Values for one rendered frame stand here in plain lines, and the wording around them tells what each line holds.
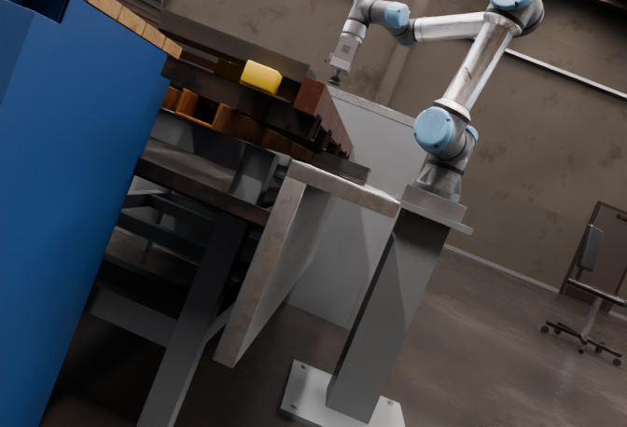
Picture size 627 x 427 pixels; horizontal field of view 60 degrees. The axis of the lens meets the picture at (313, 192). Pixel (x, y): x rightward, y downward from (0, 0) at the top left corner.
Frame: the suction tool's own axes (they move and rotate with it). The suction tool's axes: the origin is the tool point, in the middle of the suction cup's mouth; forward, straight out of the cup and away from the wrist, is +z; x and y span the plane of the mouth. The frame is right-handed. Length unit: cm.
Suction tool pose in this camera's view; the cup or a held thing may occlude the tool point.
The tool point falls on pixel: (333, 83)
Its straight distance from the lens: 182.0
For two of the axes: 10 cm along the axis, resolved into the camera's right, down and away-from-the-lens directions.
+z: -3.7, 9.3, 0.3
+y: -0.8, 0.0, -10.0
